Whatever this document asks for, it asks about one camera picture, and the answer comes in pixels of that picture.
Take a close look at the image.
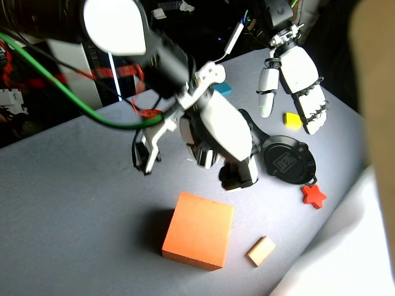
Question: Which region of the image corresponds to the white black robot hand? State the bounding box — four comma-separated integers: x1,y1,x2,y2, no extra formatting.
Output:
180,91,260,192
256,44,330,136

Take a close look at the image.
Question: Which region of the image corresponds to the blue block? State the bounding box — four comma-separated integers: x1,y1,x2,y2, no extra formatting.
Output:
212,82,233,97

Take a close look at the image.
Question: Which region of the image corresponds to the yellow block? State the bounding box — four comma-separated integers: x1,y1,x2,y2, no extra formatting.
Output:
283,112,304,131

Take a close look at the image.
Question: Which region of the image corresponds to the beige panel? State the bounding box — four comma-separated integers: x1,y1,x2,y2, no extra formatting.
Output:
348,0,395,169

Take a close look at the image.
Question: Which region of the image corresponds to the large orange cube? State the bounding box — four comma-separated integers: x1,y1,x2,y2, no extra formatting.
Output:
161,191,235,272

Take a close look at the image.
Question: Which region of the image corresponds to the red star block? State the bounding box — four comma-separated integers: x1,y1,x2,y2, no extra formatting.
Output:
301,184,328,209

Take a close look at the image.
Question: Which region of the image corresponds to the small tan wooden block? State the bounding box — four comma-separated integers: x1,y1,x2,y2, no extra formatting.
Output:
246,236,277,268

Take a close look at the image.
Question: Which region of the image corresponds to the grey table cloth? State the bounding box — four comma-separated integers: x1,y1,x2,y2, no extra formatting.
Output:
0,46,376,296

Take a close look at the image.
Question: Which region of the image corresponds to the white cable adapter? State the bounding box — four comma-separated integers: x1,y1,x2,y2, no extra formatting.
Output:
215,21,247,64

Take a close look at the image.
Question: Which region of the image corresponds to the thin red cable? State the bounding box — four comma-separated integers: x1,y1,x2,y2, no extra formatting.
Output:
131,92,163,120

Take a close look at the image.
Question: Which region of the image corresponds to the green cable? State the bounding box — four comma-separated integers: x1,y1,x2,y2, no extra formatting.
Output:
0,32,166,131

